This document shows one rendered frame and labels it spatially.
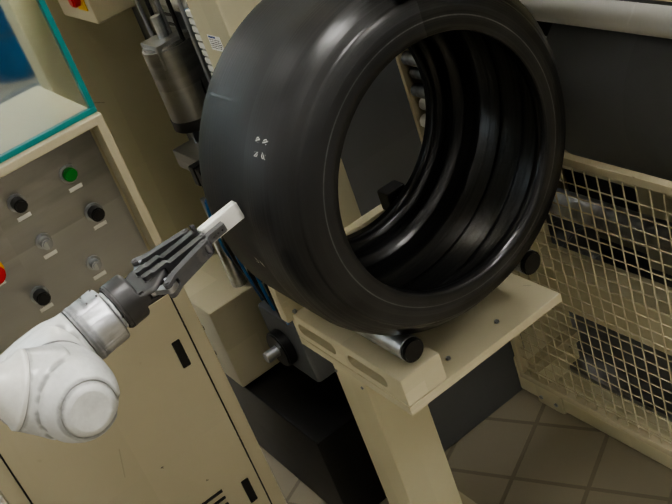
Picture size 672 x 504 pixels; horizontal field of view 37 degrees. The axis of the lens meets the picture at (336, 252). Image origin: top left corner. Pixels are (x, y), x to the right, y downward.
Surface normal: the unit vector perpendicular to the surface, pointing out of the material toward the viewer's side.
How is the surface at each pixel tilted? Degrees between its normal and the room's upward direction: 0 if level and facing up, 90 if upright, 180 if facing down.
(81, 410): 85
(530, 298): 0
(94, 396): 88
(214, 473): 90
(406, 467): 90
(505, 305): 0
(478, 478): 0
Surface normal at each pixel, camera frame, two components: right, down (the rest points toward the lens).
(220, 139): -0.82, 0.04
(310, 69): -0.13, -0.11
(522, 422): -0.30, -0.81
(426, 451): 0.55, 0.28
